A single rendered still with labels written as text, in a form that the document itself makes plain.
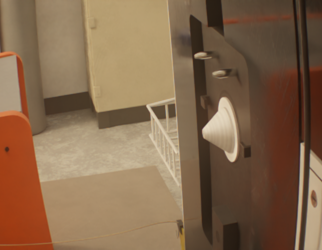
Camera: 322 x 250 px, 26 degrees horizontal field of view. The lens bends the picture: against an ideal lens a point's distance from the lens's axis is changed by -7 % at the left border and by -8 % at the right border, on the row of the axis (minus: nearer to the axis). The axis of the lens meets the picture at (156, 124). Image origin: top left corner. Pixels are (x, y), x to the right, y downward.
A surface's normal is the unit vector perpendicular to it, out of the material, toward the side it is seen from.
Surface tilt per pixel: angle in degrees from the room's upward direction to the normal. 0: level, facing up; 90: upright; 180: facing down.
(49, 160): 0
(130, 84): 90
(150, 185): 0
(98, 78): 90
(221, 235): 90
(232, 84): 90
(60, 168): 0
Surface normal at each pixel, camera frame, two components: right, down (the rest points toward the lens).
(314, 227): -0.97, 0.15
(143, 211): -0.07, -0.93
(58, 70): 0.22, 0.35
